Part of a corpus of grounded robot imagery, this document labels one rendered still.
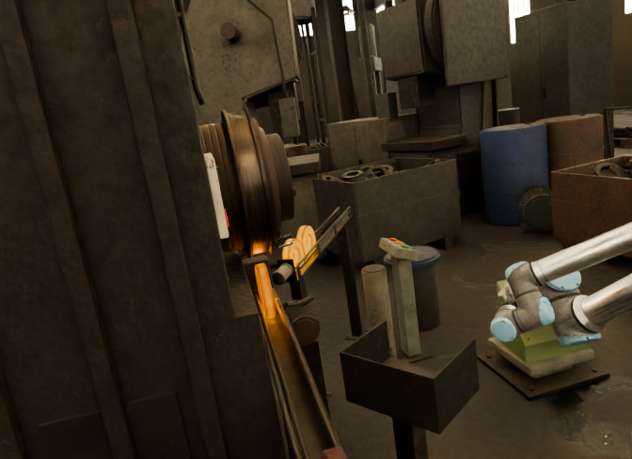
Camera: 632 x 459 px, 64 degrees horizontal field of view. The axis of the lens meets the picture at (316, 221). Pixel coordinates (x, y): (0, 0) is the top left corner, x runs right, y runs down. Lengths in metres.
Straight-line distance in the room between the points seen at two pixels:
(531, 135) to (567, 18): 1.74
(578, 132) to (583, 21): 1.62
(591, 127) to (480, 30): 1.33
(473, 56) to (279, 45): 1.86
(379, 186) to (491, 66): 1.97
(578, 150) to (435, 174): 1.48
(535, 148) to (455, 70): 0.99
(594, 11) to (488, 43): 1.53
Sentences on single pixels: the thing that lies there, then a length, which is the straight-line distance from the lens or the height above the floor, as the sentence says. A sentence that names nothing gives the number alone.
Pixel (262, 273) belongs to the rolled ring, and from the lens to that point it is 1.63.
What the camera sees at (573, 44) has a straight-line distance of 6.22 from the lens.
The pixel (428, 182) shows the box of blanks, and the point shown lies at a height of 0.61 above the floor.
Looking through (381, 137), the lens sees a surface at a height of 0.90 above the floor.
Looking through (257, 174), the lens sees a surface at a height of 1.16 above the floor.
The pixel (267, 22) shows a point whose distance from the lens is 4.30.
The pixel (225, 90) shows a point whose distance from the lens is 4.30.
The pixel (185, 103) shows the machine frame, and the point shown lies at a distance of 1.12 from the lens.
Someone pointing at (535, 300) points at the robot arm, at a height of 0.55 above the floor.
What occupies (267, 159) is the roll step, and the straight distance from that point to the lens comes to 1.46.
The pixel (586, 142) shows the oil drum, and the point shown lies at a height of 0.67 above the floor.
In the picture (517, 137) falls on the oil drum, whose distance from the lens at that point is 4.79.
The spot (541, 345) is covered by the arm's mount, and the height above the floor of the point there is 0.19.
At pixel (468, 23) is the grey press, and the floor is 1.86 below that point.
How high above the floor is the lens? 1.32
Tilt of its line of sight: 13 degrees down
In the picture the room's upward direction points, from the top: 9 degrees counter-clockwise
